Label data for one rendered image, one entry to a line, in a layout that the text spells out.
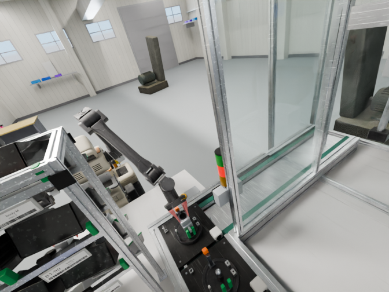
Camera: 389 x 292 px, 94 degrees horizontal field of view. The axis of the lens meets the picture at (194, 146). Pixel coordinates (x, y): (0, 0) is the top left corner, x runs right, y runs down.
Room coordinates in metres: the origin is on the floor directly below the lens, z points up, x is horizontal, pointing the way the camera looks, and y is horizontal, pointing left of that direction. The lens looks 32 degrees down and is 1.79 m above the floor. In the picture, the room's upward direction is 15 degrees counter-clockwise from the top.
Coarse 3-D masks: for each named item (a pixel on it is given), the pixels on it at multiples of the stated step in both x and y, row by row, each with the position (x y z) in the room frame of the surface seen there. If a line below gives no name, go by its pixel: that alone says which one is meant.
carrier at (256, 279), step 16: (224, 240) 0.45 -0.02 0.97; (224, 256) 0.39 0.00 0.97; (240, 256) 0.37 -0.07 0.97; (208, 272) 0.33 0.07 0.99; (224, 272) 0.32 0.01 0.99; (240, 272) 0.32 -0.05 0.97; (192, 288) 0.31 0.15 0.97; (208, 288) 0.26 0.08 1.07; (224, 288) 0.26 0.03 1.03; (240, 288) 0.27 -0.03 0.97; (256, 288) 0.25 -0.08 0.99
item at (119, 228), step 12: (120, 228) 0.42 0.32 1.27; (72, 240) 0.38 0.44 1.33; (96, 252) 0.29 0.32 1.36; (108, 252) 0.29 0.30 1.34; (84, 264) 0.28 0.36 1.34; (96, 264) 0.28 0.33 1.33; (108, 264) 0.28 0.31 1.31; (60, 276) 0.26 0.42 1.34; (72, 276) 0.26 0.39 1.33; (84, 276) 0.26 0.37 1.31
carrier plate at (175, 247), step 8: (192, 208) 0.67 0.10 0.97; (200, 208) 0.66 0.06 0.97; (200, 216) 0.61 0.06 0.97; (168, 224) 0.61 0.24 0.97; (208, 224) 0.55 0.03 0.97; (160, 232) 0.58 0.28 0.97; (168, 232) 0.56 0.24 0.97; (208, 232) 0.51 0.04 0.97; (168, 240) 0.52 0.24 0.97; (176, 240) 0.51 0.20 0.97; (200, 240) 0.48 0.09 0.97; (208, 240) 0.47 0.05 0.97; (168, 248) 0.48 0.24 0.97; (176, 248) 0.47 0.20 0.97; (184, 248) 0.46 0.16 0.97; (192, 248) 0.46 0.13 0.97; (200, 248) 0.45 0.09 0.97; (176, 256) 0.44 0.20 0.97; (184, 256) 0.43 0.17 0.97; (192, 256) 0.42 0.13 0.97; (184, 264) 0.40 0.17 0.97
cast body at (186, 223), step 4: (184, 212) 0.56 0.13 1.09; (180, 216) 0.54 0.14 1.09; (184, 216) 0.54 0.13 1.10; (188, 216) 0.54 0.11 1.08; (180, 220) 0.53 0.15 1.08; (184, 220) 0.52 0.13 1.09; (188, 220) 0.52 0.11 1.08; (184, 224) 0.51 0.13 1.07; (188, 224) 0.52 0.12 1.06; (192, 224) 0.52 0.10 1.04; (184, 228) 0.51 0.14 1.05; (188, 228) 0.51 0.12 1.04
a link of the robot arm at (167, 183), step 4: (160, 168) 0.68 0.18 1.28; (164, 172) 0.67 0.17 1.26; (164, 176) 0.60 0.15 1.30; (148, 180) 0.64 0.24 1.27; (160, 180) 0.58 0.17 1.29; (164, 180) 0.58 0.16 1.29; (168, 180) 0.58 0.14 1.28; (172, 180) 0.59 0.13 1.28; (152, 184) 0.63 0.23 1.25; (160, 184) 0.60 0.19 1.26; (164, 184) 0.57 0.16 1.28; (168, 184) 0.57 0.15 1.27; (172, 184) 0.57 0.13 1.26; (164, 188) 0.56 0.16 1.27; (168, 188) 0.56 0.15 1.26; (172, 188) 0.56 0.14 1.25
